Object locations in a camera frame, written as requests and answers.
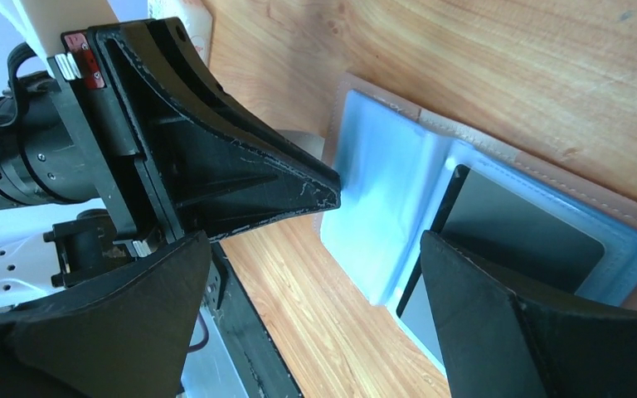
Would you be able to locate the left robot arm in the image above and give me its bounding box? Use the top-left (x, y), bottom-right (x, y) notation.
top-left (0, 17), bottom-right (341, 308)

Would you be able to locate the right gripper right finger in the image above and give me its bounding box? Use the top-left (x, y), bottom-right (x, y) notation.
top-left (420, 231), bottom-right (637, 397)

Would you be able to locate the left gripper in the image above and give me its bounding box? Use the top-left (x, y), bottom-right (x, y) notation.
top-left (0, 17), bottom-right (341, 255)

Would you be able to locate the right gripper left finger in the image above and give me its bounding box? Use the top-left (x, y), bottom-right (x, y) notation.
top-left (0, 232), bottom-right (211, 397)

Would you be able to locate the pink leather card holder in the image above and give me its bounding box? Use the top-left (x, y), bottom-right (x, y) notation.
top-left (315, 74), bottom-right (637, 369)

